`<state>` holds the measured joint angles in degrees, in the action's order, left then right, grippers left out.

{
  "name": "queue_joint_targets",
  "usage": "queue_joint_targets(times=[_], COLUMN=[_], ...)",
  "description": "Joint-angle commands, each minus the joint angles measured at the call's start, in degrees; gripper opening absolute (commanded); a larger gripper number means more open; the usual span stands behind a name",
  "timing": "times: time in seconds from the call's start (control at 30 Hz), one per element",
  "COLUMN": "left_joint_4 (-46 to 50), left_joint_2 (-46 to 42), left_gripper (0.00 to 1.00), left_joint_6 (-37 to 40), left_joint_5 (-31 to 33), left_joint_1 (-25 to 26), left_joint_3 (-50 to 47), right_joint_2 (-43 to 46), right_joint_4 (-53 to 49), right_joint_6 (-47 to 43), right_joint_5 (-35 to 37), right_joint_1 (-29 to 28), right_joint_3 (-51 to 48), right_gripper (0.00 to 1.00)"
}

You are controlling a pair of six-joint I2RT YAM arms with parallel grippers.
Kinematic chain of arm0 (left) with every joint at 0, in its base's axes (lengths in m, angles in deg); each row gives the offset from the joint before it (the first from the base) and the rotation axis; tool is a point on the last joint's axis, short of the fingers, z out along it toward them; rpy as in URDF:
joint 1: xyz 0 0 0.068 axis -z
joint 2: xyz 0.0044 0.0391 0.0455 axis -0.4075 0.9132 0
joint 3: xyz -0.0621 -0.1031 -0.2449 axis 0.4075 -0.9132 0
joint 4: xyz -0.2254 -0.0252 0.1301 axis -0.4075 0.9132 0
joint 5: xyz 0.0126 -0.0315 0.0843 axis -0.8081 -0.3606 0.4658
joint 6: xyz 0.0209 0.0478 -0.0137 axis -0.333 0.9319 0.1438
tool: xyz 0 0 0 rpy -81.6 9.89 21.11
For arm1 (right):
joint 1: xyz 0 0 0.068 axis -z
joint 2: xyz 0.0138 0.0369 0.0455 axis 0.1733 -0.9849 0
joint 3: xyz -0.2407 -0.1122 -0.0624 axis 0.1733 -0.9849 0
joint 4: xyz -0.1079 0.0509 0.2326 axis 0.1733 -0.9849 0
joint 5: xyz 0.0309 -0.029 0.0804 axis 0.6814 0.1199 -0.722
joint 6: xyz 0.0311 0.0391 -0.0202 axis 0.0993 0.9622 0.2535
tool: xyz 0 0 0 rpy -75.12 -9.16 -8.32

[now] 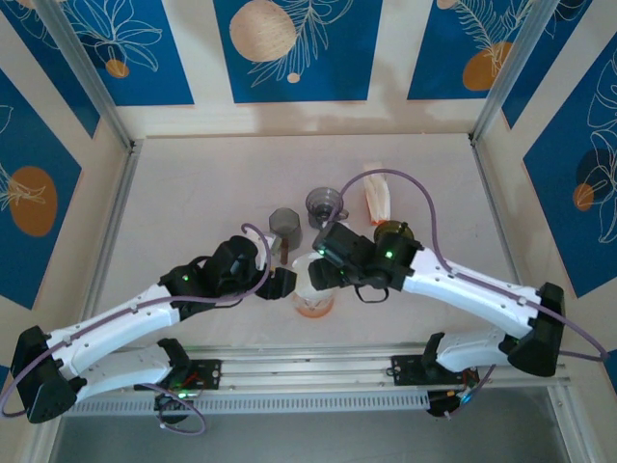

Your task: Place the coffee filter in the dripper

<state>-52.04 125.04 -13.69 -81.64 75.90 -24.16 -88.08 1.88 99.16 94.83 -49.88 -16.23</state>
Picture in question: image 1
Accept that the grey plastic coffee dripper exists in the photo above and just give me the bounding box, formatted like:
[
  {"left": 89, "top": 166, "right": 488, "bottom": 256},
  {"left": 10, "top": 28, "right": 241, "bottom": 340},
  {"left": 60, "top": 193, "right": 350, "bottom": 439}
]
[{"left": 305, "top": 186, "right": 350, "bottom": 228}]

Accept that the grey faceted server brown handle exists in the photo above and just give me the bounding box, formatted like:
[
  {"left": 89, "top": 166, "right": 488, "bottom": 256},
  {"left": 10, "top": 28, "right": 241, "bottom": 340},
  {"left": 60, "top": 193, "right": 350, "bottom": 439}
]
[{"left": 267, "top": 206, "right": 304, "bottom": 264}]

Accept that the black controller box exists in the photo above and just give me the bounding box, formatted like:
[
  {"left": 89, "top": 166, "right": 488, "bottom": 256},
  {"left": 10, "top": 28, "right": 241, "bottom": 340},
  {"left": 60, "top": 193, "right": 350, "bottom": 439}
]
[
  {"left": 153, "top": 390, "right": 197, "bottom": 425},
  {"left": 426, "top": 388, "right": 471, "bottom": 420}
]

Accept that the grey slotted cable duct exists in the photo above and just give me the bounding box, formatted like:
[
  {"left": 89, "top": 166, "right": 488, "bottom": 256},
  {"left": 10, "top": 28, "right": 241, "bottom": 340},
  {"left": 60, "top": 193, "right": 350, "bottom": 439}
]
[{"left": 71, "top": 389, "right": 431, "bottom": 419}]

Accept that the thin black wire loop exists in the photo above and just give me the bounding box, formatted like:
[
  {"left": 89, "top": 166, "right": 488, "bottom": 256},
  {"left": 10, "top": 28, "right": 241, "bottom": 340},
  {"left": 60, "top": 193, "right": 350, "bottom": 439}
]
[{"left": 355, "top": 283, "right": 391, "bottom": 305}]

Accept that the short aluminium frame leg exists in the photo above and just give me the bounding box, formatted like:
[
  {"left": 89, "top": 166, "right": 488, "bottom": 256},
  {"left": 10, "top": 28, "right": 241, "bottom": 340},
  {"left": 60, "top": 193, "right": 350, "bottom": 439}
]
[
  {"left": 547, "top": 385, "right": 594, "bottom": 463},
  {"left": 21, "top": 417, "right": 64, "bottom": 463}
]

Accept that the aluminium front rail beam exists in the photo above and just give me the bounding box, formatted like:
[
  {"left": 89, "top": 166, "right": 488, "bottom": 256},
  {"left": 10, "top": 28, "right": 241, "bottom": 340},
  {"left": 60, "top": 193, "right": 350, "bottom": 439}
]
[{"left": 71, "top": 340, "right": 573, "bottom": 399}]

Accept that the clear plastic coffee dripper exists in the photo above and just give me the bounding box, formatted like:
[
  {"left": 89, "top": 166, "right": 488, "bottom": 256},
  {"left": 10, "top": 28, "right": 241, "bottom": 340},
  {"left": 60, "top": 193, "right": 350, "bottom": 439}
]
[{"left": 290, "top": 258, "right": 336, "bottom": 310}]

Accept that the aluminium side rail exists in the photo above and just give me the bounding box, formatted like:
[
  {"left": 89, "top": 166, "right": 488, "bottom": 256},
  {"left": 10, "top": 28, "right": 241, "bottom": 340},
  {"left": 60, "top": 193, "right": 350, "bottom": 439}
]
[
  {"left": 469, "top": 134, "right": 526, "bottom": 290},
  {"left": 81, "top": 139, "right": 145, "bottom": 319}
]

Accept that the aluminium frame post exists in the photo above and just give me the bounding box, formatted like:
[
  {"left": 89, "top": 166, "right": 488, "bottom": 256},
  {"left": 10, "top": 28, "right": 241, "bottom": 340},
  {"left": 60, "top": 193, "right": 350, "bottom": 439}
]
[
  {"left": 34, "top": 0, "right": 136, "bottom": 153},
  {"left": 469, "top": 0, "right": 556, "bottom": 146}
]

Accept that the dark green coffee dripper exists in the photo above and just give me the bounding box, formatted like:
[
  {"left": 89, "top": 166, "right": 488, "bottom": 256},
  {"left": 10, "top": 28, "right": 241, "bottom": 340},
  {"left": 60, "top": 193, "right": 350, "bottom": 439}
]
[{"left": 373, "top": 219, "right": 416, "bottom": 252}]

